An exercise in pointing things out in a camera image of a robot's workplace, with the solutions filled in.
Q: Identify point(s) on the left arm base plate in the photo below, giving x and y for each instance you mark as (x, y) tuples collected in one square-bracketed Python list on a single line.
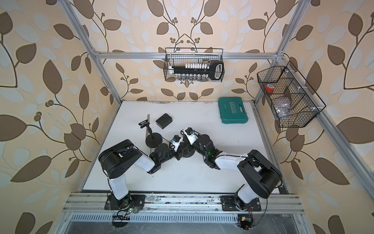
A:
[(128, 202)]

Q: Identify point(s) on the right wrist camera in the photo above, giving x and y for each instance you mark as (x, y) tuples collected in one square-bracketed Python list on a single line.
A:
[(191, 136)]

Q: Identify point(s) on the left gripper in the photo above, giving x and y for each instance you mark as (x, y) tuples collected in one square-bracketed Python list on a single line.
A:
[(179, 153)]

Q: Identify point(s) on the aluminium frame rail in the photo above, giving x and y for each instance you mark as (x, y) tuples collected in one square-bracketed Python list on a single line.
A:
[(184, 203)]

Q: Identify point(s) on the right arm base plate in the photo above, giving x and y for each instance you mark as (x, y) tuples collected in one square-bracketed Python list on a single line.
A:
[(239, 204)]

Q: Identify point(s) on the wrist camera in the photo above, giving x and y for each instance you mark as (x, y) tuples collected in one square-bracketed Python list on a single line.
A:
[(176, 141), (191, 136)]

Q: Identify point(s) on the green tool case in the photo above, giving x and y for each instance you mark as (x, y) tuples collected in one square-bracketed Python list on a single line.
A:
[(232, 110)]

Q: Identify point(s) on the back wire basket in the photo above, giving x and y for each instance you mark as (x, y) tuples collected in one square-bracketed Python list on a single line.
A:
[(183, 55)]

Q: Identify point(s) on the red item in basket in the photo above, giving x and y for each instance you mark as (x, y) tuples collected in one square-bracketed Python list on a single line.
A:
[(270, 88)]

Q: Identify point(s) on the socket set rack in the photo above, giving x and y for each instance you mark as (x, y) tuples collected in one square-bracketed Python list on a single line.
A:
[(208, 71)]

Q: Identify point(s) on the black mic stand rod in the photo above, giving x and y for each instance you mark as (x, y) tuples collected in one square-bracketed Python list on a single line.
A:
[(146, 124)]

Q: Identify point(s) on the small black box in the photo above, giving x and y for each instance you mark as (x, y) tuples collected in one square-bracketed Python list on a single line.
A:
[(164, 121)]

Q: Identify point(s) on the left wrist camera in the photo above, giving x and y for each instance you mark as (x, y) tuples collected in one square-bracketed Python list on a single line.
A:
[(176, 141)]

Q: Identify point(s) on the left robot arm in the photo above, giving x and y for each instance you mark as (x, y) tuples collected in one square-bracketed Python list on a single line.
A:
[(116, 160)]

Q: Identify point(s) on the black round base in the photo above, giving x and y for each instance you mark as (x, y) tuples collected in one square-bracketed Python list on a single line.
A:
[(153, 140), (187, 151)]

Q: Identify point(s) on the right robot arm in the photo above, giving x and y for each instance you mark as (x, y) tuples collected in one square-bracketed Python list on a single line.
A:
[(261, 176)]

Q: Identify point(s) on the wire basket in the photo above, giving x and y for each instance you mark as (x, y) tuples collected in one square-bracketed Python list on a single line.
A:
[(183, 55), (306, 104)]

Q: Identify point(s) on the right wire basket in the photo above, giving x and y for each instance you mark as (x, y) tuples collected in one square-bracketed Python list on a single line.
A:
[(306, 104)]

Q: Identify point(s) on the plastic bag in basket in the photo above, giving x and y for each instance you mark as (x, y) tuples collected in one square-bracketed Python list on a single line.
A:
[(282, 106)]

